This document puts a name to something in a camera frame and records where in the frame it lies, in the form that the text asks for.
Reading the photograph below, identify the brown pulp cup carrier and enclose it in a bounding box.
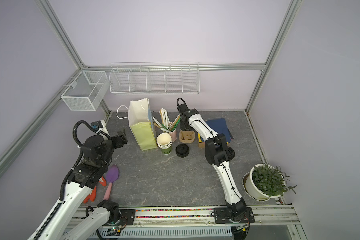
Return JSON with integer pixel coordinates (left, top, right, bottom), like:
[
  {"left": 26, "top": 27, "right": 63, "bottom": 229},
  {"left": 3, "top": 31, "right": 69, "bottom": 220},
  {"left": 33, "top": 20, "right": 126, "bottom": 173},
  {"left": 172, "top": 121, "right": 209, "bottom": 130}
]
[{"left": 179, "top": 130, "right": 196, "bottom": 144}]

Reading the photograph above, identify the black cup lid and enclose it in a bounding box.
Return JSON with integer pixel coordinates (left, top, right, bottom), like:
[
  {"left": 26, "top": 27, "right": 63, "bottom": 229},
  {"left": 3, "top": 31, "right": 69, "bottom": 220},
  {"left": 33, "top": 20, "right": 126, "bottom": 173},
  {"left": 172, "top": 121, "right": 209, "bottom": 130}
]
[{"left": 227, "top": 147, "right": 236, "bottom": 161}]

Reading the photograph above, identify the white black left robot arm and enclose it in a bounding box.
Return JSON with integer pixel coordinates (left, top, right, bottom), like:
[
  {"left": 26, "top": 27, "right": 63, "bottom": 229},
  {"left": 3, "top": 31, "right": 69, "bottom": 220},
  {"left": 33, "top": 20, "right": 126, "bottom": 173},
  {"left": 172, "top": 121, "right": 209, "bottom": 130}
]
[{"left": 30, "top": 120, "right": 128, "bottom": 240}]

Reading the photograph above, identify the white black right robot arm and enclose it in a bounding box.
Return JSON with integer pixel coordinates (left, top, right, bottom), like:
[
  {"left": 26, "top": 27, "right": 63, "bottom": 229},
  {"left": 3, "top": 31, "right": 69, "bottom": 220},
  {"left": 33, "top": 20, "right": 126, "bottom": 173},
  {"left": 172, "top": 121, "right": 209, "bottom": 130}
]
[{"left": 176, "top": 98, "right": 255, "bottom": 224}]

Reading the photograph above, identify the green wrapped straw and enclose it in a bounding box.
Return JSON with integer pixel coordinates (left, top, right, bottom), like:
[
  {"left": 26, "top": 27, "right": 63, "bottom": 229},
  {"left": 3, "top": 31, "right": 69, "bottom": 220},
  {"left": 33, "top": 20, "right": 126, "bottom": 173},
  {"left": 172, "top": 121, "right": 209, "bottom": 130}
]
[{"left": 168, "top": 116, "right": 181, "bottom": 132}]

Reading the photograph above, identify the brown wrapped straw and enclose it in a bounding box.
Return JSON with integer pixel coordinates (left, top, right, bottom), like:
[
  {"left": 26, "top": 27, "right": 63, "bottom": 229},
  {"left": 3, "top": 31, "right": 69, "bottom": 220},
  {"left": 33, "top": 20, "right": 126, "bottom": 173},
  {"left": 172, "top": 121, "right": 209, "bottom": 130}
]
[{"left": 169, "top": 115, "right": 181, "bottom": 132}]

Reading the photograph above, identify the white wrapped straw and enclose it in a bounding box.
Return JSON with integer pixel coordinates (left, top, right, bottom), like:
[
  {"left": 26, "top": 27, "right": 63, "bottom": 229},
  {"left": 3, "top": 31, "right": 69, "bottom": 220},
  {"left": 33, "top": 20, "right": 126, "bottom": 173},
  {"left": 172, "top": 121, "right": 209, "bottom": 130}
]
[{"left": 160, "top": 108, "right": 168, "bottom": 130}]

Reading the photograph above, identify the pink straw holder cup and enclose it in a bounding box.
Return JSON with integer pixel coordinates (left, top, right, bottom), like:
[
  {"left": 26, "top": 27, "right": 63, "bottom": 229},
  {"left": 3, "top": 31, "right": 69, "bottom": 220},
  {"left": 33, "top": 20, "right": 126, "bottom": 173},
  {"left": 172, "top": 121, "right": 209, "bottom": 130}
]
[{"left": 166, "top": 129, "right": 177, "bottom": 142}]

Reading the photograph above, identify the illustrated paper bag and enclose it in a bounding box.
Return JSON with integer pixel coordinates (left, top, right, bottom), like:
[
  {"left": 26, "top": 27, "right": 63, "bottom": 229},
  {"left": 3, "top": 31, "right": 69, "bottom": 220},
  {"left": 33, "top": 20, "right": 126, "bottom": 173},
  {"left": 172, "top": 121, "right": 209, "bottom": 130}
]
[{"left": 116, "top": 98, "right": 157, "bottom": 151}]

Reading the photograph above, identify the brown cardboard box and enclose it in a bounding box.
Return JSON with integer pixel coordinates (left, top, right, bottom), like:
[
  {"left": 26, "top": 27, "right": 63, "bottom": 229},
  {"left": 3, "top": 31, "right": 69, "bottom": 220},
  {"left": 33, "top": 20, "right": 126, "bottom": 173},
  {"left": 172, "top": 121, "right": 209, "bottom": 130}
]
[{"left": 198, "top": 134, "right": 205, "bottom": 148}]

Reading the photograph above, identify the purple pink garden trowel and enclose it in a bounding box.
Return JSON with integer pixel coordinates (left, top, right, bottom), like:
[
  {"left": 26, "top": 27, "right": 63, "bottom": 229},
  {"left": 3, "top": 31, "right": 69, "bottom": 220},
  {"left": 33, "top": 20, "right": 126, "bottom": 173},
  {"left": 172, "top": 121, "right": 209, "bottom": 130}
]
[{"left": 103, "top": 165, "right": 119, "bottom": 200}]

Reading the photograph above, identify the stack of paper cups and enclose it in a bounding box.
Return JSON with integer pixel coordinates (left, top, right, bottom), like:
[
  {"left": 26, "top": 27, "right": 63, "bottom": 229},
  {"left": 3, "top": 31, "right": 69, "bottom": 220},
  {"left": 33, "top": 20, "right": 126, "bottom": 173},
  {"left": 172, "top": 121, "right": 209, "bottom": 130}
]
[{"left": 157, "top": 133, "right": 172, "bottom": 155}]

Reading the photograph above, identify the small white mesh basket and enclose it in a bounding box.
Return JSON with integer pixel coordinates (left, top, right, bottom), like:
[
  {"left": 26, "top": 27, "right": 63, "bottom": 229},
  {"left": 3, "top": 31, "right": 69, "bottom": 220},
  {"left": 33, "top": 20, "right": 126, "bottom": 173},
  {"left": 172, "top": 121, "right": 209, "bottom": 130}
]
[{"left": 61, "top": 71, "right": 110, "bottom": 112}]

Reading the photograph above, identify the red white glove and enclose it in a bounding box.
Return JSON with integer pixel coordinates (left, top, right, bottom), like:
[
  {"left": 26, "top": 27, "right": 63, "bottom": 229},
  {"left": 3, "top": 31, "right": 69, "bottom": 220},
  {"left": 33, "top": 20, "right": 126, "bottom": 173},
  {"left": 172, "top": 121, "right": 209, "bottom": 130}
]
[{"left": 83, "top": 177, "right": 107, "bottom": 204}]

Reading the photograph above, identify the potted green plant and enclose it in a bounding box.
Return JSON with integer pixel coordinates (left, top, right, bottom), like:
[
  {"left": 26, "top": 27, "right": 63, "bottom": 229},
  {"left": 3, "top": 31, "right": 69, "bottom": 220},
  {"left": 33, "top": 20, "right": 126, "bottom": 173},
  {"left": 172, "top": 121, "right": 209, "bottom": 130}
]
[{"left": 242, "top": 164, "right": 297, "bottom": 202}]

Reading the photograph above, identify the long white wire shelf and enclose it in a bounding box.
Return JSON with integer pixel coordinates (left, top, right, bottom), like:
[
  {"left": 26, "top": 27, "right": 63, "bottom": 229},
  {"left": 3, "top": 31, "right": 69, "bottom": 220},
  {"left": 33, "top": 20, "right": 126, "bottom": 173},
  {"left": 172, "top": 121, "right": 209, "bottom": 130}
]
[{"left": 109, "top": 62, "right": 200, "bottom": 95}]

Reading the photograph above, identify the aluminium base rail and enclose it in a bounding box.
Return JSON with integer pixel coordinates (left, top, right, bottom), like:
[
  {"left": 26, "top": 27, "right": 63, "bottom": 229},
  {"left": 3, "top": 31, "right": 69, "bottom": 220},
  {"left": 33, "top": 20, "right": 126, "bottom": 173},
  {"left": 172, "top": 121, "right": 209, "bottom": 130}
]
[{"left": 44, "top": 204, "right": 307, "bottom": 240}]

